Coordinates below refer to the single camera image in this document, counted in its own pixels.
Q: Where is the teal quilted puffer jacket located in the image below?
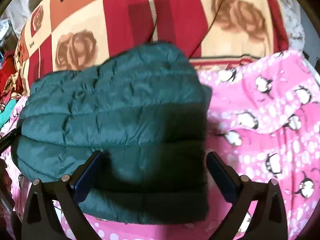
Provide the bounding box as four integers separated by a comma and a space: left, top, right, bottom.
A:
11, 42, 211, 224

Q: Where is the red clothes pile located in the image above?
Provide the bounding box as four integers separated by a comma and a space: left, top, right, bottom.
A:
1, 51, 24, 105

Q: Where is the pink penguin bed quilt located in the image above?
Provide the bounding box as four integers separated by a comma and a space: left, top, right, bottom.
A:
0, 49, 320, 240

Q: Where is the green garment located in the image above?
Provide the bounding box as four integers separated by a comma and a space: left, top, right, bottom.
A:
0, 99, 17, 128

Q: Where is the rose patterned folded blanket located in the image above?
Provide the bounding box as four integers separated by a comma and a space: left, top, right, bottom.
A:
15, 0, 289, 94

